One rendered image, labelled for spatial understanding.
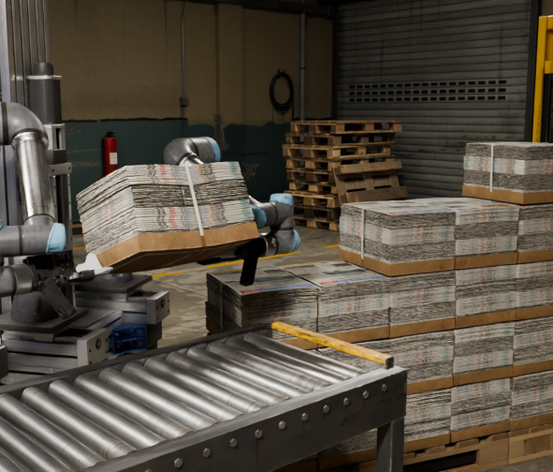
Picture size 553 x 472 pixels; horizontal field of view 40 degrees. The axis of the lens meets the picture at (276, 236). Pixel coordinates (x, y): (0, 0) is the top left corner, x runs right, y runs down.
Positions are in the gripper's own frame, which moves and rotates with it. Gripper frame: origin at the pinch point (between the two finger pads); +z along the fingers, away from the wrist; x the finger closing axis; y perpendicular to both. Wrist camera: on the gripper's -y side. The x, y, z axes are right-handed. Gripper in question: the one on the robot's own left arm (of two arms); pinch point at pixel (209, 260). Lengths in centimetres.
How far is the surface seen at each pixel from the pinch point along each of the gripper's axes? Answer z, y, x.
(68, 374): 53, -23, 7
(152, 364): 33.3, -25.3, 12.0
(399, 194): -612, 95, -411
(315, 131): -520, 187, -436
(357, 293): -64, -19, -5
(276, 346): 0.5, -28.5, 21.7
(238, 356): 13.6, -28.5, 21.3
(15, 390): 67, -23, 8
